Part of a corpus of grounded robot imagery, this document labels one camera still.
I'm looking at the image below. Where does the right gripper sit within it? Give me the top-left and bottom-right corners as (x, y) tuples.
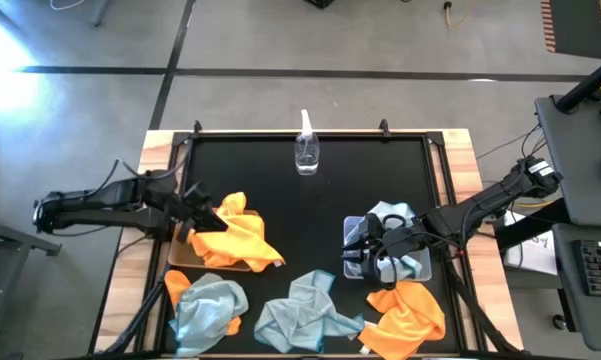
(340, 212), (432, 266)

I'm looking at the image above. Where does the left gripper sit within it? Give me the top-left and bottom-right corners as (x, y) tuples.
(172, 182), (230, 246)

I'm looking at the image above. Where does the blue microfiber towel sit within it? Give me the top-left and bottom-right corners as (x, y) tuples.
(168, 272), (250, 359)
(252, 268), (366, 355)
(347, 200), (426, 282)

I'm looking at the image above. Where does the tan plastic basket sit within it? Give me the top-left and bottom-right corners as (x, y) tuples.
(166, 207), (261, 274)

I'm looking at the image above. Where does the clear plastic tray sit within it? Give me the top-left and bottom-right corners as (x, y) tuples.
(342, 214), (433, 282)

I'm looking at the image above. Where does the clear spray bottle white nozzle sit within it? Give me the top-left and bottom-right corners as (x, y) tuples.
(293, 108), (321, 177)

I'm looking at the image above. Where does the white paper sheet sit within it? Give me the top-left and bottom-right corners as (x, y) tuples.
(502, 209), (559, 276)

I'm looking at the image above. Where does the grey side table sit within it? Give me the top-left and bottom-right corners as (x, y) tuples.
(0, 214), (63, 360)

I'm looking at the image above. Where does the grey workstation desk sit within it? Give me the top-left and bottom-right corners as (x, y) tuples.
(533, 94), (601, 352)

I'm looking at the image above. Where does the black backlit keyboard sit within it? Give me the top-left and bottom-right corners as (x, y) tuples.
(572, 238), (601, 298)

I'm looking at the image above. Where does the grey metal leg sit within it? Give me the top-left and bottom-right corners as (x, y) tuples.
(92, 0), (112, 27)

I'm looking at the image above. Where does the black round pole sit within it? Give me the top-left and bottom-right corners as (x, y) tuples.
(554, 52), (601, 114)

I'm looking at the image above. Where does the black orange-striped floor mat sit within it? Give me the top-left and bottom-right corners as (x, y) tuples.
(539, 0), (601, 60)

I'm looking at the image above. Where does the black aluminium table frame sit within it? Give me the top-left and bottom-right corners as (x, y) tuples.
(87, 118), (526, 360)

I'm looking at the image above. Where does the black floor cable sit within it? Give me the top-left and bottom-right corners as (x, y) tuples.
(474, 122), (549, 169)

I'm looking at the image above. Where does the yellow cable with black plug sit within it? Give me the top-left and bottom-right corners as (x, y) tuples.
(442, 0), (479, 29)

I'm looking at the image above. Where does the white floor cable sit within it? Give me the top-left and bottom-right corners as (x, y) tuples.
(48, 0), (89, 11)

